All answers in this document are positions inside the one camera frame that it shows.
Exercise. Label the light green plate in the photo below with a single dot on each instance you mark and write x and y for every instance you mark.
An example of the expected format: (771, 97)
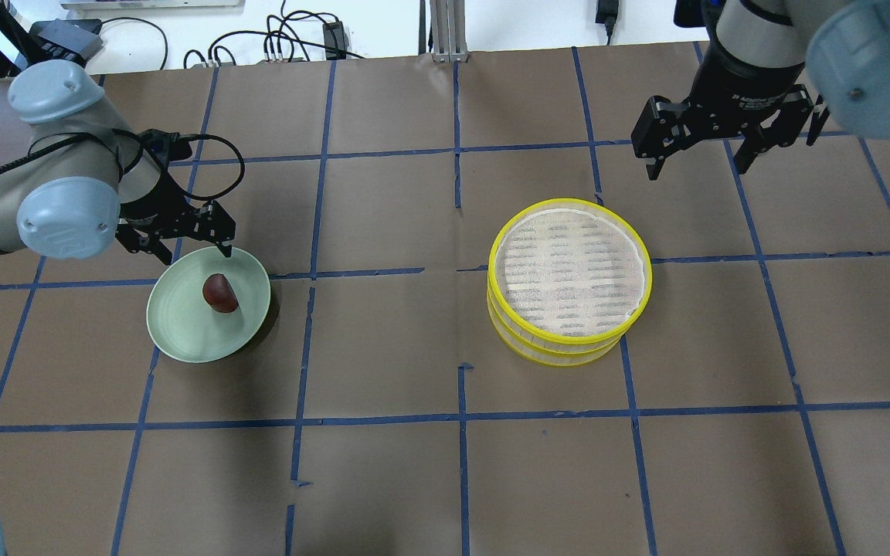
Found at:
(207, 306)

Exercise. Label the dark red bun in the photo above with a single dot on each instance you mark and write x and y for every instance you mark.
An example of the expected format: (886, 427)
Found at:
(217, 293)

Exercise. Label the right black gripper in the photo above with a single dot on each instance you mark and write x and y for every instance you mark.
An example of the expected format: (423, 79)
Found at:
(746, 83)

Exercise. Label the yellow steamer layer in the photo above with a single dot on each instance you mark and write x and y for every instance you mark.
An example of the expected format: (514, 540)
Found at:
(545, 352)
(570, 272)

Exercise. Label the aluminium frame post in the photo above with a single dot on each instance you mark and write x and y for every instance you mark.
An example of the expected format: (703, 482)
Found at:
(448, 32)

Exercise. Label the black power adapter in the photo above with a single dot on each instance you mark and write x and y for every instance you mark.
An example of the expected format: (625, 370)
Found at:
(335, 40)

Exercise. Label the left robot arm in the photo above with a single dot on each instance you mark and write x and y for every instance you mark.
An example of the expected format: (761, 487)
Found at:
(88, 180)

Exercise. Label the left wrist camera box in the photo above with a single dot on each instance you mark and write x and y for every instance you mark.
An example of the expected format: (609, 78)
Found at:
(166, 146)

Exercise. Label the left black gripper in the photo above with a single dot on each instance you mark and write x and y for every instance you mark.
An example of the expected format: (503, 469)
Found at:
(156, 207)

